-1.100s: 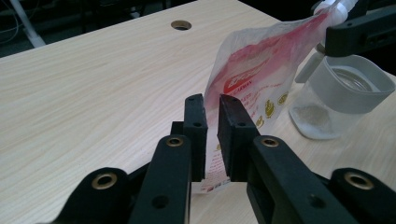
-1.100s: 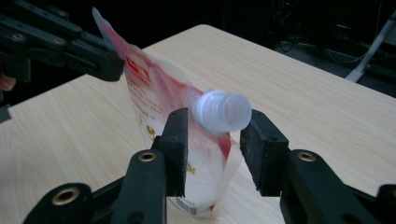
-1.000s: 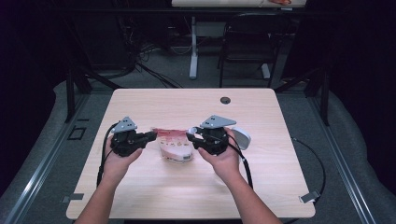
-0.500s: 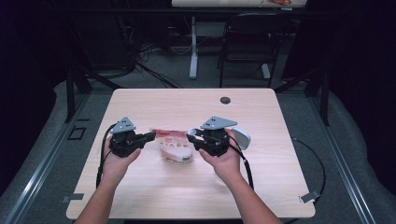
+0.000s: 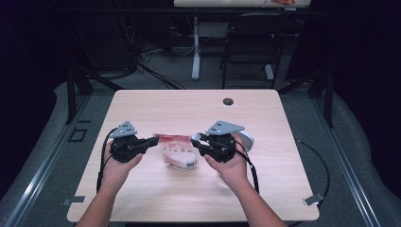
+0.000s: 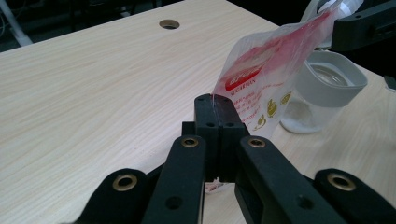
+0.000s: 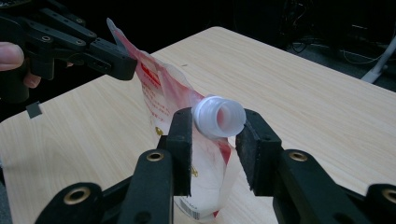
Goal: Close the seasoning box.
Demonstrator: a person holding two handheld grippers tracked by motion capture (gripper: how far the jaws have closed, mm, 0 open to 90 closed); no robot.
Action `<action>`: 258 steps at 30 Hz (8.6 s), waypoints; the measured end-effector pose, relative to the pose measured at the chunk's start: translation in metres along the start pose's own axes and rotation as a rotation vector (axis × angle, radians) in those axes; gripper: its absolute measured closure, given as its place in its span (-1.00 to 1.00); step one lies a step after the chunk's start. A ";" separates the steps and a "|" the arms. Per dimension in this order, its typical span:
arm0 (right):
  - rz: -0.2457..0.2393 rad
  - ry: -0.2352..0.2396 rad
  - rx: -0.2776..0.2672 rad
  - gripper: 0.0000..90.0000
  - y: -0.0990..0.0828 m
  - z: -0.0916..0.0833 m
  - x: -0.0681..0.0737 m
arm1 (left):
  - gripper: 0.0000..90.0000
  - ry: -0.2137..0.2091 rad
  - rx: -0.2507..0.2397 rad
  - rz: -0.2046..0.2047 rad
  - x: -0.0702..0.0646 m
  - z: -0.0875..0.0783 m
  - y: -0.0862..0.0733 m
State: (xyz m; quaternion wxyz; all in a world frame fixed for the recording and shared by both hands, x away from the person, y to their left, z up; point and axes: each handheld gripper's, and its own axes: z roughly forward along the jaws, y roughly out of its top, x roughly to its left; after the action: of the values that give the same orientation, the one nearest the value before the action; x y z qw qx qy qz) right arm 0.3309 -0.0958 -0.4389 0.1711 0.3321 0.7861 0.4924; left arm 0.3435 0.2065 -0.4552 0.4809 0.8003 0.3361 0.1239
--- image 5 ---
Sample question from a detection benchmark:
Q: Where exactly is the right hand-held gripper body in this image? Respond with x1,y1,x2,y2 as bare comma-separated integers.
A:
199,120,246,164

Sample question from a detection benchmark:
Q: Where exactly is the background wooden desk top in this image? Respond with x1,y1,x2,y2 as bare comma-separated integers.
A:
173,0,311,9

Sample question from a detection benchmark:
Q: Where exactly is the black metal stand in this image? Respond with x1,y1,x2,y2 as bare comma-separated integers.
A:
64,67,126,126
277,67,335,129

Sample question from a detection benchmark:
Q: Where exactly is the person's right hand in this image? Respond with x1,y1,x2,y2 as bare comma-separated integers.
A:
203,133,250,190

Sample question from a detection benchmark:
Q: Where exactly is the black square floor outlet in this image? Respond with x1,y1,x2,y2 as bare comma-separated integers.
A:
68,127,89,143

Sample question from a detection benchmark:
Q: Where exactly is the person's left hand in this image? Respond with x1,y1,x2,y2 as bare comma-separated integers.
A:
102,140,144,190

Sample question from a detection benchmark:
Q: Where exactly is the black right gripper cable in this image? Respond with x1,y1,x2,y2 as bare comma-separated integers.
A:
235,138,331,227

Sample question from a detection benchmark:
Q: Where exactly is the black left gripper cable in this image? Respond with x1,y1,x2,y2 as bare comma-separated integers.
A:
96,127,119,194

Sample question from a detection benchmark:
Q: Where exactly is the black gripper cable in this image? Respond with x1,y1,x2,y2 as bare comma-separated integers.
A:
96,127,119,194
235,138,331,227

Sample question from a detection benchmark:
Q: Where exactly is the grey cable clip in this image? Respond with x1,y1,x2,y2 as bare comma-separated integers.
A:
303,193,325,207
61,196,86,206

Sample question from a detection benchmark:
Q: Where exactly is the bundle of black floor cables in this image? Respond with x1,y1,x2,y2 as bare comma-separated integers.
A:
119,15,187,91

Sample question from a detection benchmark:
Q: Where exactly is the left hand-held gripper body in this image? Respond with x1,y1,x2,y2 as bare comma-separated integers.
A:
109,121,149,164

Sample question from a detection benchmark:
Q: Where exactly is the black folding chair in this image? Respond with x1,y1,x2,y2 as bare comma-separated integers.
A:
219,12,297,90

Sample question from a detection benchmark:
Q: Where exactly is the aluminium floor rail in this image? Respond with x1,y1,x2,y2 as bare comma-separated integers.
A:
3,94,91,227
310,94,382,227

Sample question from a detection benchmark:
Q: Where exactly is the white desk leg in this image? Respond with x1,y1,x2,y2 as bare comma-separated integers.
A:
191,16,201,81
264,63,275,80

